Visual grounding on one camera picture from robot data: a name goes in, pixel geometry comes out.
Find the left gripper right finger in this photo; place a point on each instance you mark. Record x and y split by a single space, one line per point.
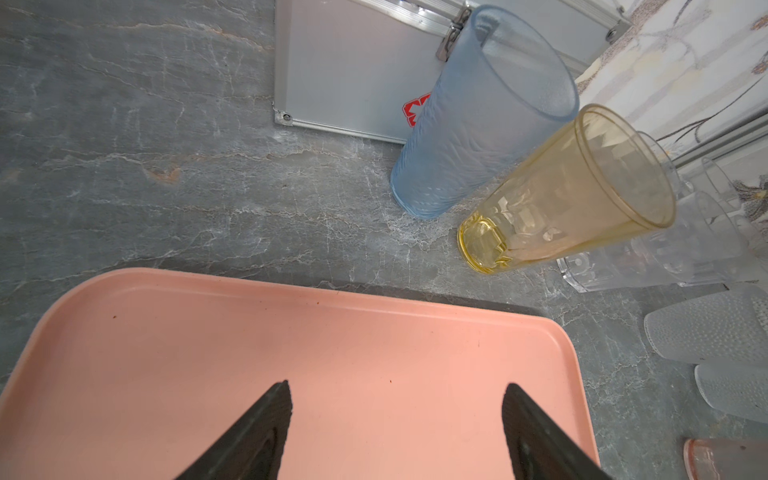
538 448

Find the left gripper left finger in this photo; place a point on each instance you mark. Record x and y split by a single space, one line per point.
252 448

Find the clear glass one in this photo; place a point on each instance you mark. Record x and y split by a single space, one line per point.
701 236

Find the clear glass two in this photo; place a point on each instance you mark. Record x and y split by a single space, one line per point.
703 175

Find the pink plastic tray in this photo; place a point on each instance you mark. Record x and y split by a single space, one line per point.
134 374

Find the pink plastic cup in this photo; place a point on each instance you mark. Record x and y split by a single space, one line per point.
719 458

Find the frosted white cup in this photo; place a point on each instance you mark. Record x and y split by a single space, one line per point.
733 389
726 327

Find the yellow plastic tumbler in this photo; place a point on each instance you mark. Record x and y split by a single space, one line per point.
595 182

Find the blue plastic tumbler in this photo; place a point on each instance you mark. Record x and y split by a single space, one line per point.
504 90

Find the silver aluminium case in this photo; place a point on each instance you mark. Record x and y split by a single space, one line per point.
367 68

